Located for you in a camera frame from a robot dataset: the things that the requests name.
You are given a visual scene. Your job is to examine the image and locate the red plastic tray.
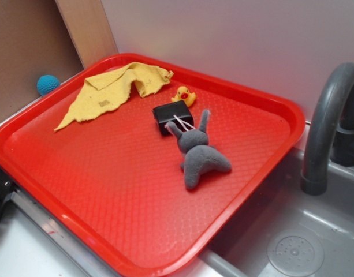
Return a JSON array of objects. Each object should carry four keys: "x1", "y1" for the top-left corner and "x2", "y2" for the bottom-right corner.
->
[{"x1": 0, "y1": 54, "x2": 305, "y2": 276}]

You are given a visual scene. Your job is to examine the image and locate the wooden board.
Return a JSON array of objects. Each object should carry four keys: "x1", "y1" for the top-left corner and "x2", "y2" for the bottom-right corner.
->
[{"x1": 56, "y1": 0, "x2": 118, "y2": 68}]

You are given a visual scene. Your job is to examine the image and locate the grey toy faucet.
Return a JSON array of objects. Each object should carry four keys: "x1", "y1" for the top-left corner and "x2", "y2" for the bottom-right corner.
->
[{"x1": 301, "y1": 62, "x2": 354, "y2": 196}]

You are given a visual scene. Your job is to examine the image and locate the grey plush bunny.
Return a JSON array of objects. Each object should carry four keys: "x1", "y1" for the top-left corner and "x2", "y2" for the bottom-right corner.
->
[{"x1": 165, "y1": 110, "x2": 232, "y2": 190}]

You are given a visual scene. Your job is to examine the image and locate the yellow cloth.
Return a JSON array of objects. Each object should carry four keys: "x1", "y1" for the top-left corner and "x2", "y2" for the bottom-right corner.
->
[{"x1": 54, "y1": 62, "x2": 174, "y2": 131}]

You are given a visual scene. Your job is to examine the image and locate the blue textured ball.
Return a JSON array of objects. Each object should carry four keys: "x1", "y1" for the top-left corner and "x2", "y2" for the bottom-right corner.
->
[{"x1": 36, "y1": 75, "x2": 61, "y2": 96}]

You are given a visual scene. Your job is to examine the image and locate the black rectangular block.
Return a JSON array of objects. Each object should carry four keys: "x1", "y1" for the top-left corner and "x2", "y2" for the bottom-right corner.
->
[{"x1": 152, "y1": 101, "x2": 195, "y2": 136}]

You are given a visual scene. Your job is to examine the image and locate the grey plastic sink basin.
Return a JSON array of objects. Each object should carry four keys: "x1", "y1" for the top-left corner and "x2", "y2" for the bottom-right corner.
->
[{"x1": 200, "y1": 149, "x2": 354, "y2": 276}]

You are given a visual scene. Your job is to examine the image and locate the yellow rubber duck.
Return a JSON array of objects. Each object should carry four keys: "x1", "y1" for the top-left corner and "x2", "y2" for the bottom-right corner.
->
[{"x1": 171, "y1": 86, "x2": 196, "y2": 107}]

